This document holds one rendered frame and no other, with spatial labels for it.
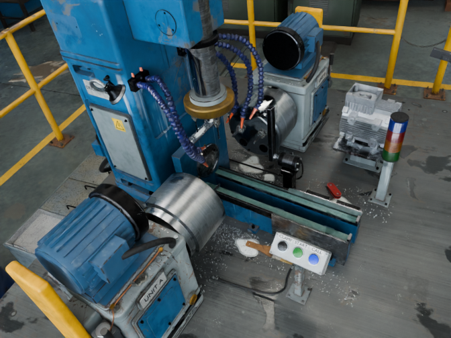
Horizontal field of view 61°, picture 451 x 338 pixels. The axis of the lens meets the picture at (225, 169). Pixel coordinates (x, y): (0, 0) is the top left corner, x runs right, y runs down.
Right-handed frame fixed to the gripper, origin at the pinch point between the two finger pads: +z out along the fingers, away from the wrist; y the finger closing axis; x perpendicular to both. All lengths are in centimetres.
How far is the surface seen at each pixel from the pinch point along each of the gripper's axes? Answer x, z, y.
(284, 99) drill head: 29, 48, 19
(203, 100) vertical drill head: 7, 58, 59
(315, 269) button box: 30, 3, 81
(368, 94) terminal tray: 25.2, 19.0, 0.2
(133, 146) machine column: 30, 82, 74
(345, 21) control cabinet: 128, 113, -254
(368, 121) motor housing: 31.5, 14.3, 8.5
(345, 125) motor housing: 37.5, 22.5, 9.0
